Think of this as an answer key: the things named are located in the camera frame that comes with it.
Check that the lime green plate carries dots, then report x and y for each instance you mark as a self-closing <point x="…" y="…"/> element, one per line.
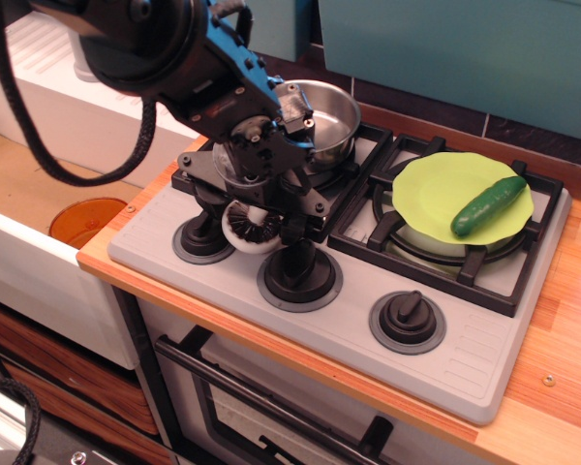
<point x="430" y="191"/>

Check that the wooden drawer front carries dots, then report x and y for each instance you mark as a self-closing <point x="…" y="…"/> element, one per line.
<point x="96" y="396"/>

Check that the black left stove knob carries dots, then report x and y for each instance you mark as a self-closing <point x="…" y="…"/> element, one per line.
<point x="200" y="241"/>

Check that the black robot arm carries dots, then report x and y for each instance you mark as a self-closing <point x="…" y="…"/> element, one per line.
<point x="193" y="58"/>

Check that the white toy sink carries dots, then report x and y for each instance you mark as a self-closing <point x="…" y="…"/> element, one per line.
<point x="91" y="129"/>

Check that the oven door with black handle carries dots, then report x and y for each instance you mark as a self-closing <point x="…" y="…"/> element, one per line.
<point x="259" y="412"/>

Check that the grey toy stove top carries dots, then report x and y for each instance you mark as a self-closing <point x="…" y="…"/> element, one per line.
<point x="465" y="375"/>

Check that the black left burner grate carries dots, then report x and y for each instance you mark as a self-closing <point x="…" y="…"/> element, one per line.
<point x="348" y="174"/>

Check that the green toy pickle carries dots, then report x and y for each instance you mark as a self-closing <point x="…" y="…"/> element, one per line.
<point x="488" y="204"/>

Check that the stainless steel pot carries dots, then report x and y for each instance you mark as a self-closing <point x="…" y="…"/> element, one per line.
<point x="335" y="115"/>

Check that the black burner grate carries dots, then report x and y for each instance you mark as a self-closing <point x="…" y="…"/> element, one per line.
<point x="348" y="174"/>
<point x="493" y="276"/>

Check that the black middle stove knob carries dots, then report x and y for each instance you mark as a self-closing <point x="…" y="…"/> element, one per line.
<point x="300" y="278"/>

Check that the black right burner grate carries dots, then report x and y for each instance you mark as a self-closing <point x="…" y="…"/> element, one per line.
<point x="493" y="276"/>

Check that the white brown toy mushroom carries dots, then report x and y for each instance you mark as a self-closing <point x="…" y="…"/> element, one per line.
<point x="250" y="229"/>

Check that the orange plastic sink drain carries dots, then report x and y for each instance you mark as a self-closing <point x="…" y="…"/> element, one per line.
<point x="79" y="222"/>

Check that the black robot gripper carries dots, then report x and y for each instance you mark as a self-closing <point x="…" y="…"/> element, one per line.
<point x="289" y="192"/>

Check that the black right stove knob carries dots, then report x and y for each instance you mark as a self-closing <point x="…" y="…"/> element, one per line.
<point x="407" y="323"/>

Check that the black stove knob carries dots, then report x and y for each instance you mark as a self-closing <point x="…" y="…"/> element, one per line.
<point x="300" y="278"/>
<point x="407" y="323"/>
<point x="200" y="241"/>

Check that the grey toy faucet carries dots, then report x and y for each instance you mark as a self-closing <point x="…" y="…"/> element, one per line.
<point x="82" y="70"/>

